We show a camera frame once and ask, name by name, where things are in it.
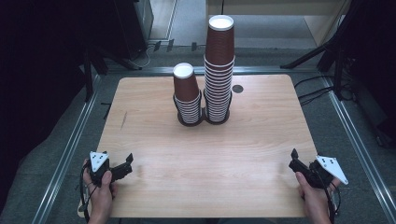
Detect short stack of brown cups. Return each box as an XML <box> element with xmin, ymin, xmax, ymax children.
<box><xmin>172</xmin><ymin>62</ymin><xmax>203</xmax><ymax>125</ymax></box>

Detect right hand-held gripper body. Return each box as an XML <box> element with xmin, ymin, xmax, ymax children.
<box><xmin>289</xmin><ymin>155</ymin><xmax>349</xmax><ymax>189</ymax></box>

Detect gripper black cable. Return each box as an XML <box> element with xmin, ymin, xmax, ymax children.
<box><xmin>323</xmin><ymin>183</ymin><xmax>342</xmax><ymax>224</ymax></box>
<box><xmin>78</xmin><ymin>161</ymin><xmax>94</xmax><ymax>224</ymax></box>

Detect black tripod stand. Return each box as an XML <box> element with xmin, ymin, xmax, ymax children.
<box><xmin>279</xmin><ymin>0</ymin><xmax>367</xmax><ymax>101</ymax></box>

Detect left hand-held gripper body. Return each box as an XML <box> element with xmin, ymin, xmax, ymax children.
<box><xmin>88</xmin><ymin>151</ymin><xmax>134</xmax><ymax>188</ymax></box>

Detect black metal stand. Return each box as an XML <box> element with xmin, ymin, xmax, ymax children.
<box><xmin>82</xmin><ymin>46</ymin><xmax>110</xmax><ymax>102</ymax></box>

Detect black computer tower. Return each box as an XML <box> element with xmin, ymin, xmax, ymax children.
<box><xmin>113</xmin><ymin>0</ymin><xmax>155</xmax><ymax>61</ymax></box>

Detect tall stack of brown cups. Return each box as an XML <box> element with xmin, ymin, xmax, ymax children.
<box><xmin>203</xmin><ymin>55</ymin><xmax>235</xmax><ymax>123</ymax></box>

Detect person's left hand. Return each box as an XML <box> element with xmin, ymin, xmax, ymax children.
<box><xmin>82</xmin><ymin>160</ymin><xmax>119</xmax><ymax>218</ymax></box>

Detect black double cup holder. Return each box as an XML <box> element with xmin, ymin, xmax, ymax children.
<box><xmin>172</xmin><ymin>90</ymin><xmax>233</xmax><ymax>128</ymax></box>

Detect light wooden cabinet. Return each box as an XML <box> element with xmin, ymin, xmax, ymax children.
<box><xmin>205</xmin><ymin>0</ymin><xmax>353</xmax><ymax>48</ymax></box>

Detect black floor cables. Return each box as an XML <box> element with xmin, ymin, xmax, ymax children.
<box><xmin>293</xmin><ymin>74</ymin><xmax>336</xmax><ymax>106</ymax></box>

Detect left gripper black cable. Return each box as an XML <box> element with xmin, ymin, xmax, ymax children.
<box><xmin>78</xmin><ymin>161</ymin><xmax>94</xmax><ymax>224</ymax></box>

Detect person's right hand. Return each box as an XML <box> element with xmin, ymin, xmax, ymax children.
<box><xmin>294</xmin><ymin>171</ymin><xmax>342</xmax><ymax>217</ymax></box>

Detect metal floor rail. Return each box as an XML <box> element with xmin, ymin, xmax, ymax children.
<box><xmin>106</xmin><ymin>65</ymin><xmax>325</xmax><ymax>76</ymax></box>
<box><xmin>31</xmin><ymin>74</ymin><xmax>104</xmax><ymax>224</ymax></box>
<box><xmin>321</xmin><ymin>76</ymin><xmax>396</xmax><ymax>224</ymax></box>

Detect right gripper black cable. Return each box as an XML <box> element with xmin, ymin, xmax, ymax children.
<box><xmin>323</xmin><ymin>183</ymin><xmax>342</xmax><ymax>224</ymax></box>

